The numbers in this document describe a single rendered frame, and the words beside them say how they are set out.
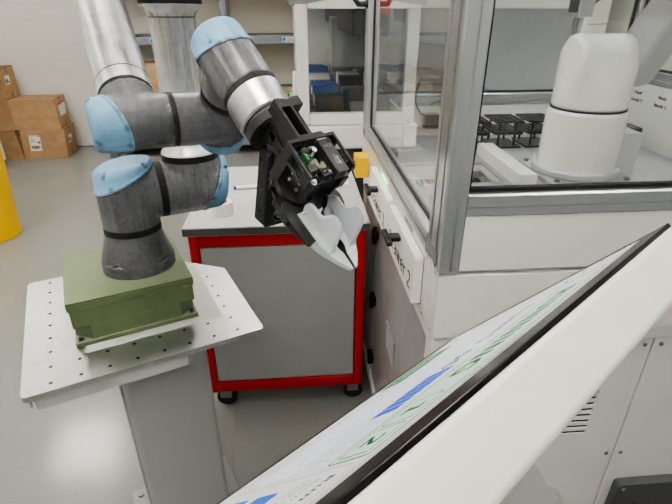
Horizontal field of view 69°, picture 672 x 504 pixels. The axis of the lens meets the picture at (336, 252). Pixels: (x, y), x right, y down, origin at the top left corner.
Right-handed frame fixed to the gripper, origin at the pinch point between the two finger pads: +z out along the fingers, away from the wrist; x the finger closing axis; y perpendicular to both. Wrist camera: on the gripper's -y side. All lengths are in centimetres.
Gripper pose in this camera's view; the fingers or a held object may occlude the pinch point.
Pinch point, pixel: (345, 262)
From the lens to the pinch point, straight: 59.4
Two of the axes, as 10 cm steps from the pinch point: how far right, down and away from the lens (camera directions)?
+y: 4.4, -4.6, -7.7
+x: 7.4, -3.1, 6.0
